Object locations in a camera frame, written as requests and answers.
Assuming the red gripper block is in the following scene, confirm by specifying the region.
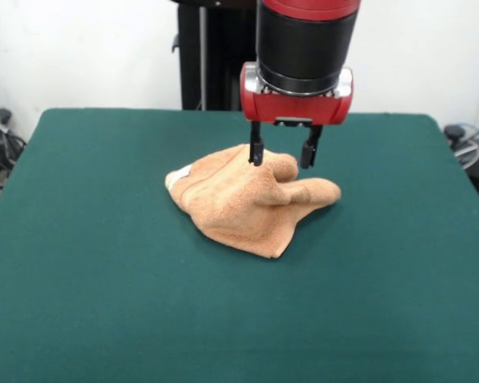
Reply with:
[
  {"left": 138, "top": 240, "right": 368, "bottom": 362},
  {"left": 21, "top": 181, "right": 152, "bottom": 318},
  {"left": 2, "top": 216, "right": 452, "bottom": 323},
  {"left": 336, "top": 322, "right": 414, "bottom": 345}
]
[{"left": 239, "top": 61, "right": 354, "bottom": 170}]

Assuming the tan terry towel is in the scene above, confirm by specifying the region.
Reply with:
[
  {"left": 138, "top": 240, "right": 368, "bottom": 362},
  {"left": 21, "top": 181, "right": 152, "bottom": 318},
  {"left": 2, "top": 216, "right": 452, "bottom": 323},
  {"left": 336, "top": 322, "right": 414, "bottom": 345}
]
[{"left": 164, "top": 143, "right": 342, "bottom": 260}]

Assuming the grey chair base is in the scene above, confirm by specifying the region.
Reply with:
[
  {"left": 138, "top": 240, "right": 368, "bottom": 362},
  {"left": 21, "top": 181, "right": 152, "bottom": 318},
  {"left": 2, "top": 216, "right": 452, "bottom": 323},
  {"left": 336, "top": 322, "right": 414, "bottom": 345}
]
[{"left": 442, "top": 121, "right": 479, "bottom": 199}]

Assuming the dark green table cloth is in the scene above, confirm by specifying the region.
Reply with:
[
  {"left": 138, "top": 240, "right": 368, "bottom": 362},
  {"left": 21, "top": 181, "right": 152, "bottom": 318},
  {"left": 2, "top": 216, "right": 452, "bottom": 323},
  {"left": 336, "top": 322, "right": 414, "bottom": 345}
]
[{"left": 0, "top": 107, "right": 479, "bottom": 383}]

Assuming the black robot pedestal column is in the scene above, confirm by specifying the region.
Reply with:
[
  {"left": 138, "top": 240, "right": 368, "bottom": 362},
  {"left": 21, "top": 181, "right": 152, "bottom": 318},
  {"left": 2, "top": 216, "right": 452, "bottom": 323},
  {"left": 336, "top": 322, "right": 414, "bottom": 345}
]
[{"left": 171, "top": 0, "right": 260, "bottom": 112}]

